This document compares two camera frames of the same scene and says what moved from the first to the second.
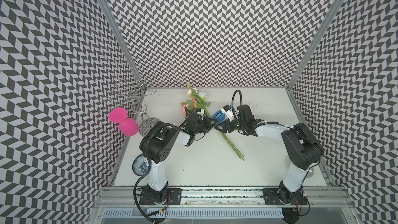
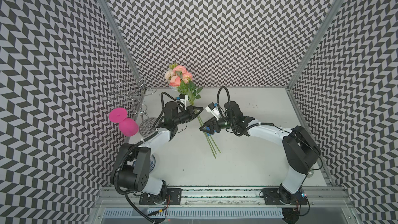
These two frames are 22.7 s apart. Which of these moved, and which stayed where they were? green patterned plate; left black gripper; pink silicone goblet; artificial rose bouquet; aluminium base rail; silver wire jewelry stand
Moved: artificial rose bouquet; left black gripper
Stayed: green patterned plate; aluminium base rail; silver wire jewelry stand; pink silicone goblet
